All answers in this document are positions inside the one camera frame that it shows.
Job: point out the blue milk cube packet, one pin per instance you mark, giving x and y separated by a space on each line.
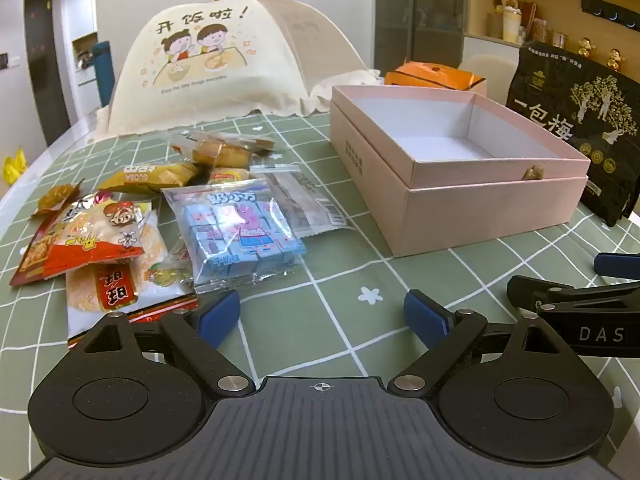
240 230

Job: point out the cream tumbler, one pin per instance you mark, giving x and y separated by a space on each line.
511 25

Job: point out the yellow snack packet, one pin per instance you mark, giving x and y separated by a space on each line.
150 175

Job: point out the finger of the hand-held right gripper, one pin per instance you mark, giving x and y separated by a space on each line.
542 291
617 264

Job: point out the orange box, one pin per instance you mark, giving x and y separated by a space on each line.
430 77

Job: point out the long yellow cracker packet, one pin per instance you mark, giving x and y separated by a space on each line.
229 176

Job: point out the cream printed food cover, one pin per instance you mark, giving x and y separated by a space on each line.
200 60

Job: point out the grey white snack packet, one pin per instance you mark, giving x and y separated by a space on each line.
312 200

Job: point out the yellow plastic bag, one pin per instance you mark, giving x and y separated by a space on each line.
14 167

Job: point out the golden figurine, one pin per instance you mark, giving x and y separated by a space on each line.
615 58
583 46

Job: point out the dark door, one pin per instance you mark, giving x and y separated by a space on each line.
45 60

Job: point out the green checked tablecloth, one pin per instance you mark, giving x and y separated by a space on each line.
350 280

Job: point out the white rice cracker packet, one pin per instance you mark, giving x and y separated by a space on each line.
90 305

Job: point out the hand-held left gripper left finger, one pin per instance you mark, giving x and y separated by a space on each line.
219 316

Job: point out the clear cake packet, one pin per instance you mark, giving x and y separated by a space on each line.
260 144
220 152

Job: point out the brown candy wrapper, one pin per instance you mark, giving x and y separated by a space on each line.
55 197

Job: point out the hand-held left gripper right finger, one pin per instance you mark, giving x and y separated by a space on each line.
424 317

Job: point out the red snack packet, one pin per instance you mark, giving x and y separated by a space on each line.
75 245

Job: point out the pink cardboard box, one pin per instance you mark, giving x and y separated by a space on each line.
450 210

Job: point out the black bag with gold print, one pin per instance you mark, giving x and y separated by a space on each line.
600 110

